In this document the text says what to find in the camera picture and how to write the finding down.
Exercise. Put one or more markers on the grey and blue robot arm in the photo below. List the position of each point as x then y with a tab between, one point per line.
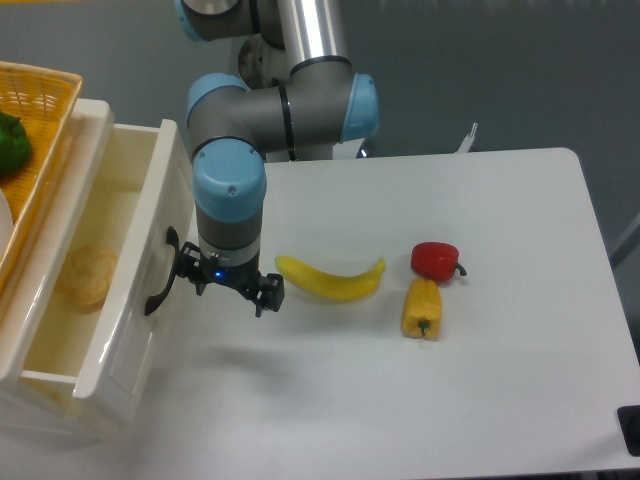
307	96

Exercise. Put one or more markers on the white drawer cabinet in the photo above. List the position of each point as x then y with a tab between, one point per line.
29	288

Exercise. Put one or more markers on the red bell pepper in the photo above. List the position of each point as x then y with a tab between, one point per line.
436	261

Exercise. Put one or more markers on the yellow bell pepper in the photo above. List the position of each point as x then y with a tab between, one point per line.
422	310

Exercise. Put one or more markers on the white plate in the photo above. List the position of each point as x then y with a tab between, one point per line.
6	223

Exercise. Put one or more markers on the green bell pepper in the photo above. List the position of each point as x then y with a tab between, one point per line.
16	148

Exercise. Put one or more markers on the yellow woven basket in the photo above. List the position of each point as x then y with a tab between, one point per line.
42	101

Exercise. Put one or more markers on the black top drawer handle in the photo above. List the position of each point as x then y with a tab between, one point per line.
153	302

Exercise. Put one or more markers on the yellow banana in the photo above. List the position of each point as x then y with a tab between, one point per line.
330	286

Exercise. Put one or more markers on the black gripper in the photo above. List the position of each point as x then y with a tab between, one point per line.
237	269

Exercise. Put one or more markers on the bread roll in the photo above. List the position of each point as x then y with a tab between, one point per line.
85	277

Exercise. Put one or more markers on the white top drawer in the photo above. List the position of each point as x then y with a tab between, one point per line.
95	364

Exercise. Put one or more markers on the black corner device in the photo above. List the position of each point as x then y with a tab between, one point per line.
629	420

